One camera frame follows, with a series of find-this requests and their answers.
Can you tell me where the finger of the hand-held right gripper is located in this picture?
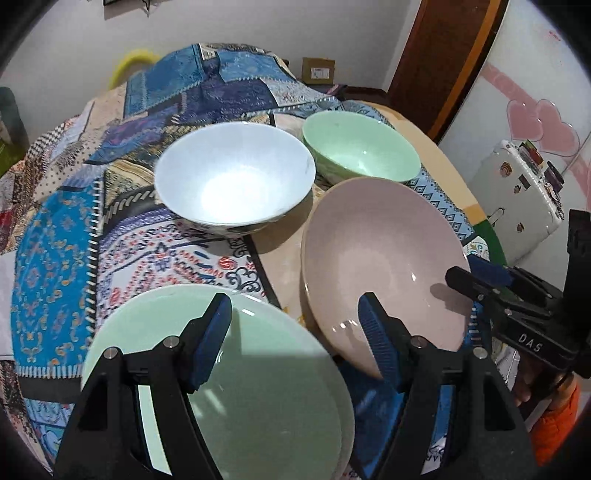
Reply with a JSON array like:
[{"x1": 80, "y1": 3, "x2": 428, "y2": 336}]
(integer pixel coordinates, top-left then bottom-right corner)
[
  {"x1": 445, "y1": 266, "x2": 555, "y2": 321},
  {"x1": 470, "y1": 255, "x2": 564, "y2": 301}
]

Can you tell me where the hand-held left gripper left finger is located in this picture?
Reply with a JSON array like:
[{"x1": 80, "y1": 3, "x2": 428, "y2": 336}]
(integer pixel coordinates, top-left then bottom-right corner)
[{"x1": 53, "y1": 292, "x2": 234, "y2": 480}]

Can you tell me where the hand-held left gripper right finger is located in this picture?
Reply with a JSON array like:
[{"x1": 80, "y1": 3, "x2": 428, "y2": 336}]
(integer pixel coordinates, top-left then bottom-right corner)
[{"x1": 358, "y1": 292, "x2": 539, "y2": 480}]

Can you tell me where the green plate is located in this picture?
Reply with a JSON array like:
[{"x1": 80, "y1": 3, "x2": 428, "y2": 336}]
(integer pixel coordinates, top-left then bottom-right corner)
[{"x1": 81, "y1": 284, "x2": 355, "y2": 480}]

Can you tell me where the pink bowl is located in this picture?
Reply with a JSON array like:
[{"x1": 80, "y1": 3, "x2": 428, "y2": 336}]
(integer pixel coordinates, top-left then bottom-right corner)
[{"x1": 301, "y1": 176, "x2": 472, "y2": 380}]

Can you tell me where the white bowl with dark pattern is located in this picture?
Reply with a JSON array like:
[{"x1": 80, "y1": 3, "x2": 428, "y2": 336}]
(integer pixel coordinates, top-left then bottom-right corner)
[{"x1": 154, "y1": 122, "x2": 317, "y2": 238}]

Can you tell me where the green bowl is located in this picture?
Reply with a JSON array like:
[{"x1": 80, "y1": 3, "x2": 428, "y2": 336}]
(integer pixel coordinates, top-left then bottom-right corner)
[{"x1": 302, "y1": 111, "x2": 422, "y2": 185}]

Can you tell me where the person's right forearm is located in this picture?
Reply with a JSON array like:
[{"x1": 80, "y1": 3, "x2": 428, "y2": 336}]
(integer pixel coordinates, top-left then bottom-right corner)
[{"x1": 526, "y1": 381, "x2": 583, "y2": 468}]

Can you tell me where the person's right hand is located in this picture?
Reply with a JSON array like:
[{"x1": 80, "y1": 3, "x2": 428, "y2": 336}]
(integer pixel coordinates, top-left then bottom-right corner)
[{"x1": 512, "y1": 356, "x2": 576, "y2": 410}]

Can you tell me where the white suitcase with stickers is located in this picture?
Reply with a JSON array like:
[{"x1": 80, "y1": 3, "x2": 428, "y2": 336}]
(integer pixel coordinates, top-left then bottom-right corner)
[{"x1": 462, "y1": 140, "x2": 565, "y2": 264}]

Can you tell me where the patchwork printed blanket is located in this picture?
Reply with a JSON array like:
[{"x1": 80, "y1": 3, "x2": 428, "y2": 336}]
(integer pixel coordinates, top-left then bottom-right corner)
[{"x1": 0, "y1": 42, "x2": 495, "y2": 480}]

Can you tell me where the wardrobe with white sliding doors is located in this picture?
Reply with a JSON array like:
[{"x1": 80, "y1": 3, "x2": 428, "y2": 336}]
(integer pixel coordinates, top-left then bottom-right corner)
[{"x1": 436, "y1": 0, "x2": 591, "y2": 259}]

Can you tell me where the brown wooden door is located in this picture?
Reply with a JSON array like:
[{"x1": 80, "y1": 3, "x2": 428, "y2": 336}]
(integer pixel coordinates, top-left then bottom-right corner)
[{"x1": 387, "y1": 0, "x2": 502, "y2": 139}]

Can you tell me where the small cardboard box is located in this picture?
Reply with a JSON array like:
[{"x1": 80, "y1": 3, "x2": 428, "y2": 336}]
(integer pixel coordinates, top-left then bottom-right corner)
[{"x1": 301, "y1": 57, "x2": 336, "y2": 85}]

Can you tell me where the green cardboard box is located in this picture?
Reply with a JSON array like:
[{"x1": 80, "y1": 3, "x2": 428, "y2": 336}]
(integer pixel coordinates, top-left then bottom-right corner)
[{"x1": 0, "y1": 141, "x2": 26, "y2": 178}]

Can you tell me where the yellow foam hoop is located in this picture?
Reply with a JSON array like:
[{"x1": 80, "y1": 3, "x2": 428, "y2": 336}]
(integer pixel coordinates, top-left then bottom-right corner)
[{"x1": 108, "y1": 50, "x2": 160, "y2": 90}]

